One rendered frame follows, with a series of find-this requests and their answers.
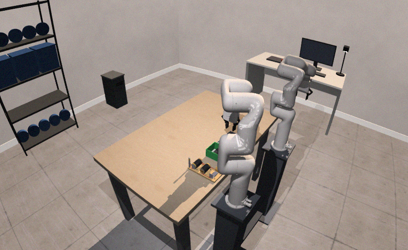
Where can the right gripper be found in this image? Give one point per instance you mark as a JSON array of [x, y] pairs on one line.
[[305, 87]]

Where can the green box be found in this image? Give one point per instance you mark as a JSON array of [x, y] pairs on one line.
[[210, 150]]

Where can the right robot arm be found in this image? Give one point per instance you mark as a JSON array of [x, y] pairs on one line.
[[282, 102]]

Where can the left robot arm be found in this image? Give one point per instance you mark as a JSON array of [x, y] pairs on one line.
[[234, 149]]

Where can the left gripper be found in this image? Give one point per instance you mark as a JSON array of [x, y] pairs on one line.
[[230, 117]]

